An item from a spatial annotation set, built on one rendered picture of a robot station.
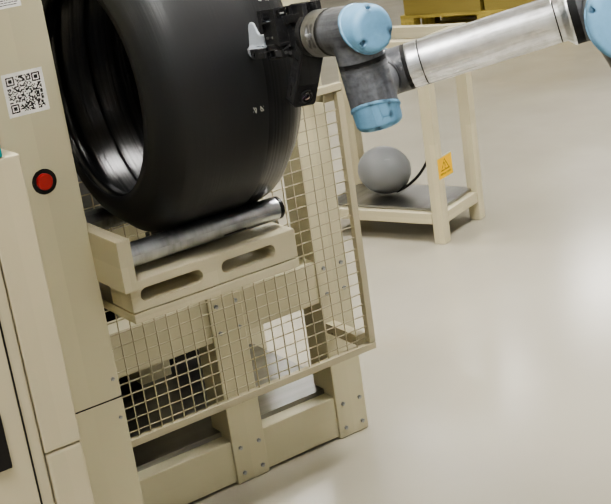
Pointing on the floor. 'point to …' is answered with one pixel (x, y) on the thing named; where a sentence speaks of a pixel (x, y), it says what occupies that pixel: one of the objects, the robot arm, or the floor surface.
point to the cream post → (61, 243)
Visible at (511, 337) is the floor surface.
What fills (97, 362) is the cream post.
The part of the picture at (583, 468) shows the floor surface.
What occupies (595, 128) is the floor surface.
